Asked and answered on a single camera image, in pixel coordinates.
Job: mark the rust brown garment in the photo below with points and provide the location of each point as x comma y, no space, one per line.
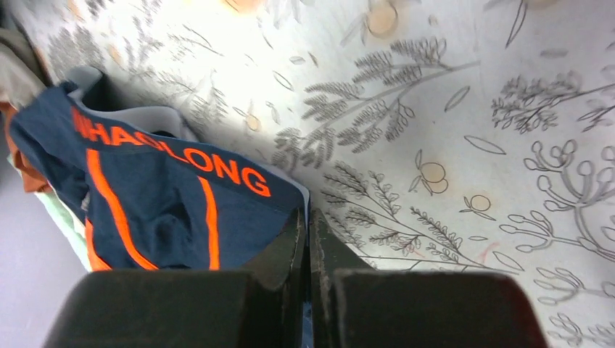
32,180

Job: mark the mint green printed cloth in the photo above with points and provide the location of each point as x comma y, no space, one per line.
68,223

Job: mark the navy underwear orange trim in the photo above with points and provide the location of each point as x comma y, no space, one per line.
149,194

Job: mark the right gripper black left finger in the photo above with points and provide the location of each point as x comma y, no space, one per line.
257,305

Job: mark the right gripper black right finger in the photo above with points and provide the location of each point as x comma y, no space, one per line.
355,305

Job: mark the floral bed sheet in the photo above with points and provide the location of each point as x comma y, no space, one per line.
433,135

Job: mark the grey garment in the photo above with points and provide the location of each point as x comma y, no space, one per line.
22,78

